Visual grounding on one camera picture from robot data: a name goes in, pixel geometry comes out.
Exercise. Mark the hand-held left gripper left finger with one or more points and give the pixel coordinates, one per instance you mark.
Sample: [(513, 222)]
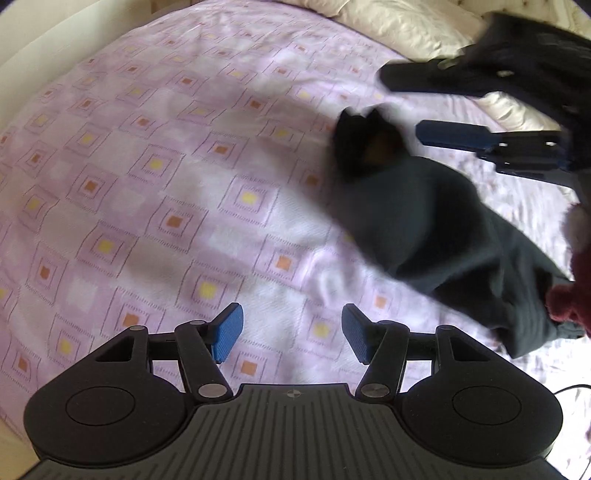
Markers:
[(228, 333)]

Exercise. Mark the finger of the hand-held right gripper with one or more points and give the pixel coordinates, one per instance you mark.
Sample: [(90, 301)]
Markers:
[(461, 134), (425, 78)]

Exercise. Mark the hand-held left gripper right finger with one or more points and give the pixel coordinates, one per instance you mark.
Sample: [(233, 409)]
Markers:
[(356, 333)]

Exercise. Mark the black pants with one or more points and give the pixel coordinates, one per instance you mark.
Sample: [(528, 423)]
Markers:
[(438, 230)]

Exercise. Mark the cream pillow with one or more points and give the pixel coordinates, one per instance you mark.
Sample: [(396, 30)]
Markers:
[(415, 32)]

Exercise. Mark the purple patterned bed sheet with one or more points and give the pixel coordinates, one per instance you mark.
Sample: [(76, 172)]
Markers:
[(161, 184)]

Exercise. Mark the red and white plush toy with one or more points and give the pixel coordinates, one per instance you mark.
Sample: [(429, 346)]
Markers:
[(575, 277)]

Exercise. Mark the cream bed frame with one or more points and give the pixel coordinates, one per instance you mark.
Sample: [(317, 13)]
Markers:
[(32, 41)]

